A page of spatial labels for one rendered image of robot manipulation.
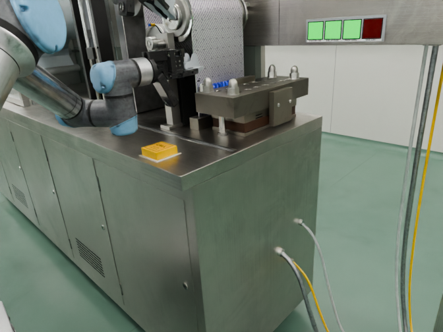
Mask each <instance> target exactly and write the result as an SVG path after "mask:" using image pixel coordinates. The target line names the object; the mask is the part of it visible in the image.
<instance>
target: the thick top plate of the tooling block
mask: <svg viewBox="0 0 443 332"><path fill-rule="evenodd" d="M227 87H229V86H223V87H220V88H214V92H213V93H209V94H205V93H202V92H197V93H194V94H195V102H196V112H198V113H205V114H209V115H215V116H219V117H226V118H230V119H236V118H239V117H242V116H245V115H248V114H251V113H254V112H257V111H260V110H263V109H266V108H269V92H271V91H274V90H278V89H280V88H285V87H292V100H293V99H297V98H299V97H303V96H306V95H308V92H309V78H303V77H299V79H296V80H292V79H289V76H277V78H267V77H263V78H258V79H255V81H252V82H247V83H244V84H238V87H239V93H240V94H239V95H237V96H228V95H227V94H228V92H227Z"/></svg>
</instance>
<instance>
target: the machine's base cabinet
mask: <svg viewBox="0 0 443 332"><path fill-rule="evenodd" d="M321 137H322V127H319V128H317V129H315V130H313V131H311V132H308V133H306V134H304V135H302V136H300V137H298V138H296V139H294V140H292V141H290V142H287V143H285V144H283V145H281V146H279V147H276V148H274V149H272V150H270V151H268V152H266V153H264V154H262V155H260V156H258V157H255V158H253V159H251V160H249V161H246V162H244V163H242V164H240V165H238V166H236V167H234V168H232V169H230V170H228V171H226V172H223V173H221V174H219V175H217V176H215V177H212V178H210V179H208V180H206V181H204V182H202V183H200V184H198V185H196V186H193V187H191V188H189V189H187V190H185V191H180V190H178V189H175V188H173V187H170V186H168V185H166V184H164V183H162V182H159V181H157V180H154V179H151V178H150V177H147V176H145V175H143V174H140V173H138V172H136V171H133V170H131V169H129V168H127V167H124V166H122V165H120V164H118V163H115V162H113V161H110V160H108V159H106V158H104V157H101V156H99V155H96V154H94V153H92V152H89V151H88V150H85V149H83V148H80V147H78V146H76V145H74V144H71V143H69V142H66V141H64V140H62V139H60V138H57V137H55V136H53V135H50V134H48V133H46V132H44V131H41V130H39V129H37V128H34V127H33V126H30V125H28V124H25V123H22V122H20V121H18V120H16V119H14V118H11V117H9V116H6V115H4V114H2V113H0V192H1V193H2V194H3V195H4V196H5V197H7V198H8V199H9V200H10V201H11V202H12V203H13V204H14V205H15V206H16V207H17V208H18V209H19V210H20V211H21V212H22V213H23V214H24V215H25V216H27V218H29V220H31V222H33V224H35V226H37V228H39V230H41V232H43V233H44V234H45V235H46V236H47V237H48V238H49V239H50V240H51V241H52V242H53V243H54V244H55V245H56V246H57V247H58V248H59V249H60V250H62V251H63V252H64V253H65V254H66V255H67V256H68V257H69V258H70V259H71V260H72V261H73V262H74V263H75V264H76V265H77V266H78V267H79V268H81V270H83V272H85V274H87V276H89V278H91V280H93V282H95V284H97V285H98V286H99V287H100V288H101V289H102V290H103V291H104V292H105V293H106V294H107V295H108V296H109V297H110V298H111V299H112V300H113V301H114V302H116V303H117V304H118V305H119V306H120V307H121V308H122V309H123V310H124V311H125V312H126V313H127V314H128V315H129V316H130V317H131V318H132V319H133V320H135V322H137V324H139V326H141V328H143V330H145V332H273V331H274V330H275V329H276V328H277V327H278V326H279V325H280V323H281V322H282V321H283V320H284V319H285V318H286V317H287V316H288V315H289V314H290V313H291V312H292V311H293V310H294V309H295V308H296V307H297V306H298V305H299V304H300V303H301V301H302V300H303V299H304V298H303V294H302V291H301V288H300V285H299V282H298V280H297V278H296V276H295V273H294V272H293V270H292V268H291V266H290V265H289V264H288V263H287V261H286V260H285V259H284V258H283V257H280V256H278V255H277V253H278V250H279V248H283V249H284V250H285V253H286V254H287V255H288V256H289V257H290V258H293V259H294V262H295V263H296V264H297V265H298V266H299V267H300V268H301V269H302V270H303V271H304V273H305V275H306V276H307V277H308V279H309V281H310V283H311V285H312V279H313V267H314V246H315V242H314V240H313V238H312V237H311V235H310V233H309V232H308V231H307V230H306V229H305V228H304V226H300V225H298V222H299V220H300V219H302V220H304V224H305V225H306V226H307V227H308V228H309V229H310V230H311V231H312V233H313V234H314V236H315V235H316V214H317V202H318V181H319V169H320V148H321Z"/></svg>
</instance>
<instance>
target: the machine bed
mask: <svg viewBox="0 0 443 332"><path fill-rule="evenodd" d="M29 102H30V106H27V107H23V106H21V105H17V104H15V103H11V102H9V101H5V103H4V105H3V107H2V109H1V111H0V113H2V114H4V115H6V116H9V117H11V118H14V119H16V120H18V121H20V122H22V123H25V124H27V125H30V126H33V127H34V128H37V129H39V130H41V131H44V132H46V133H48V134H50V135H53V136H55V137H57V138H60V139H62V140H64V141H66V142H69V143H71V144H74V145H76V146H78V147H80V148H83V149H85V150H88V151H89V152H92V153H94V154H96V155H99V156H101V157H104V158H106V159H108V160H110V161H113V162H115V163H118V164H120V165H122V166H124V167H127V168H129V169H131V170H133V171H136V172H138V173H140V174H143V175H145V176H147V177H150V178H151V179H154V180H157V181H159V182H162V183H164V184H166V185H168V186H170V187H173V188H175V189H178V190H180V191H185V190H187V189H189V188H191V187H193V186H196V185H198V184H200V183H202V182H204V181H206V180H208V179H210V178H212V177H215V176H217V175H219V174H221V173H223V172H226V171H228V170H230V169H232V168H234V167H236V166H238V165H240V164H242V163H244V162H246V161H249V160H251V159H253V158H255V157H258V156H260V155H262V154H264V153H266V152H268V151H270V150H272V149H274V148H276V147H279V146H281V145H283V144H285V143H287V142H290V141H292V140H294V139H296V138H298V137H300V136H302V135H304V134H306V133H308V132H311V131H313V130H315V129H317V128H319V127H321V126H322V115H313V114H308V113H299V112H295V114H296V117H294V118H292V119H291V120H290V121H287V122H286V123H283V124H280V125H278V126H275V127H273V126H271V127H269V128H266V129H264V130H261V131H259V132H256V133H254V134H251V135H249V136H246V137H243V136H238V135H234V134H228V135H227V136H218V132H219V131H217V130H212V127H210V128H206V129H204V130H200V131H198V130H193V129H191V128H190V124H188V125H185V126H184V125H183V126H181V127H179V128H174V129H172V130H167V129H164V128H161V126H160V125H162V124H165V123H167V119H166V113H165V106H164V107H159V108H156V109H151V110H148V111H143V112H140V113H136V114H137V121H138V124H140V125H144V126H149V127H152V128H156V129H160V130H164V131H167V132H172V133H175V134H179V135H182V136H186V137H189V138H194V139H197V140H202V141H205V142H209V143H212V144H217V145H220V146H224V147H227V148H232V149H235V150H236V151H234V152H228V151H225V150H221V149H218V148H213V147H211V146H206V145H204V144H199V143H196V142H191V141H189V140H184V139H182V138H177V137H174V136H170V135H167V134H163V133H160V132H156V131H153V130H148V129H145V128H141V127H138V129H137V131H136V132H135V133H133V134H130V135H126V136H116V135H113V134H112V133H111V130H110V129H109V128H110V127H77V128H72V127H69V126H62V125H60V124H59V121H58V120H57V119H56V118H55V114H54V113H52V112H51V111H49V110H48V109H46V108H45V107H43V106H41V105H40V104H36V105H32V100H31V99H30V98H29ZM158 142H166V143H168V144H173V145H175V146H177V151H178V152H181V154H179V155H176V156H173V157H170V158H168V159H165V160H163V161H160V162H157V163H156V162H154V161H150V160H149V159H145V158H143V157H140V156H139V155H140V154H142V149H141V148H143V147H145V146H149V145H152V144H155V143H158Z"/></svg>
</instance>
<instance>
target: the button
mask: <svg viewBox="0 0 443 332"><path fill-rule="evenodd" d="M141 149H142V155H144V156H146V157H149V158H151V159H155V160H160V159H163V158H165V157H168V156H171V155H173V154H176V153H177V146H175V145H173V144H168V143H166V142H158V143H155V144H152V145H149V146H145V147H143V148H141Z"/></svg>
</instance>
